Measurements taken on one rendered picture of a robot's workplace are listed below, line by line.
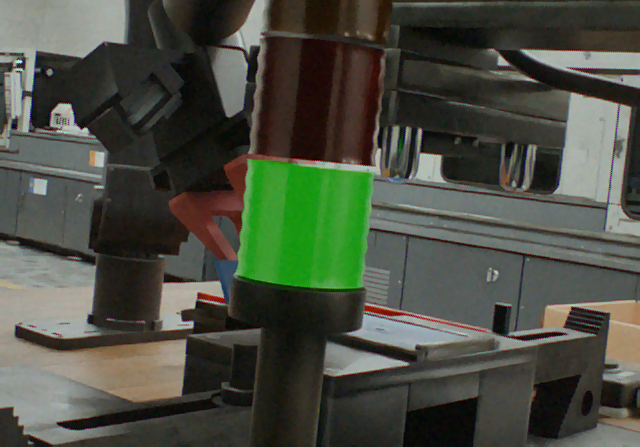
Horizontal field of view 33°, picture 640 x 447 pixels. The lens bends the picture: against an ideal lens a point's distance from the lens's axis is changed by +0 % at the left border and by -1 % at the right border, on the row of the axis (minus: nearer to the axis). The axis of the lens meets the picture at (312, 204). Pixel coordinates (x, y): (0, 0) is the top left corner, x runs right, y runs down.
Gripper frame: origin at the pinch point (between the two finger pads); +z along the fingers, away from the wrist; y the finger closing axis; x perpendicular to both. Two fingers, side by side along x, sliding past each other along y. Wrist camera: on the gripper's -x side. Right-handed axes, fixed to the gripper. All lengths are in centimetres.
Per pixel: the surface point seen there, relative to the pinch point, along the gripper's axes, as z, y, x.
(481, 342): 8.6, 11.9, 2.0
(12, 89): -375, -632, 477
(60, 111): -355, -627, 517
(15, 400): 3.3, -11.4, -12.5
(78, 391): 3.3, -11.7, -7.6
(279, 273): 7.7, 24.8, -28.0
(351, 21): 2.0, 29.1, -27.0
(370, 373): 9.1, 11.8, -8.5
